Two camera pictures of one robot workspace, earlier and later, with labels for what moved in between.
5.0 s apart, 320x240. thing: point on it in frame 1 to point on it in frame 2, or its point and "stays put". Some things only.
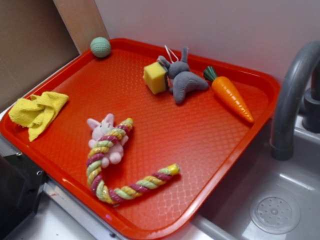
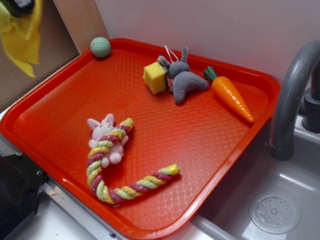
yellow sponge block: (155, 75) stays put
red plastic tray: (138, 140) stays put
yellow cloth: (36, 112) to (21, 35)
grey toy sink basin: (257, 197) stays put
